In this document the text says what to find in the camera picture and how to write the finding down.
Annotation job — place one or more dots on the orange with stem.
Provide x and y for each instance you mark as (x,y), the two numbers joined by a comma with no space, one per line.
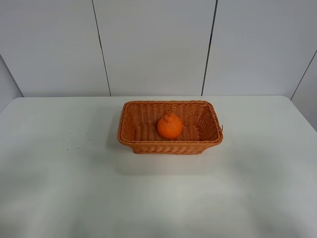
(169,126)

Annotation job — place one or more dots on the orange wicker basket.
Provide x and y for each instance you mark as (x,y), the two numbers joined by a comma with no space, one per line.
(138,127)

